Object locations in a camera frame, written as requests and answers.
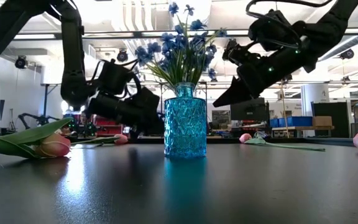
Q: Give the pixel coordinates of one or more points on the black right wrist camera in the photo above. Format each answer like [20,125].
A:
[272,31]

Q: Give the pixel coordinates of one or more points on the white round column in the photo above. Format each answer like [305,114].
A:
[315,96]

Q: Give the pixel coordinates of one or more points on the blue plastic bin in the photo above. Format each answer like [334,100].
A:
[291,121]

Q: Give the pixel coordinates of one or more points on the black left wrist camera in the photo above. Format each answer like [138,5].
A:
[115,76]

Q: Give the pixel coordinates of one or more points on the black hanging ceiling camera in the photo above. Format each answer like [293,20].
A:
[228,51]

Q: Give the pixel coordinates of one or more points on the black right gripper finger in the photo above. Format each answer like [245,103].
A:
[244,90]
[228,95]

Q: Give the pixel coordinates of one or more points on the blue cut-glass vase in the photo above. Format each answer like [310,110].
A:
[185,124]

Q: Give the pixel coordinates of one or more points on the black ceiling spotlight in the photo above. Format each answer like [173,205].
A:
[122,56]
[347,53]
[20,62]

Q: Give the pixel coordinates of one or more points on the blue artificial flower bunch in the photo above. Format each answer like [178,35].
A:
[179,49]

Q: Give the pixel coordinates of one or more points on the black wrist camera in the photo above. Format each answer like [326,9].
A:
[115,76]
[272,31]

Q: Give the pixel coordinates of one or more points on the thin wooden pole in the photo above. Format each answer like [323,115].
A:
[284,112]

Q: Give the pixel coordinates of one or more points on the wooden work table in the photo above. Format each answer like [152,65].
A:
[303,128]

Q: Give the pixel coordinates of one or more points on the black background robot arm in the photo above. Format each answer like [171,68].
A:
[37,119]

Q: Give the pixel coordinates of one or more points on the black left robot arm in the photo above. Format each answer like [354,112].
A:
[71,62]

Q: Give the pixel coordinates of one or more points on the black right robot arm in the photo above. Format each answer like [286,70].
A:
[328,25]

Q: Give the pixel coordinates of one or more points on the black cabinet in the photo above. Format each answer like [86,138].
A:
[331,119]

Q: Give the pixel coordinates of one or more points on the red storage shelf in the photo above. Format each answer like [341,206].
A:
[107,126]

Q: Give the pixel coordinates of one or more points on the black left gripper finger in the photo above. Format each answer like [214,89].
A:
[141,129]
[158,128]

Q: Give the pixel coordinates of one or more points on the black monitor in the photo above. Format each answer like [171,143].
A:
[250,110]

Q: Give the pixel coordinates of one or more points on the brown cardboard box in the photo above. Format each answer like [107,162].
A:
[322,121]

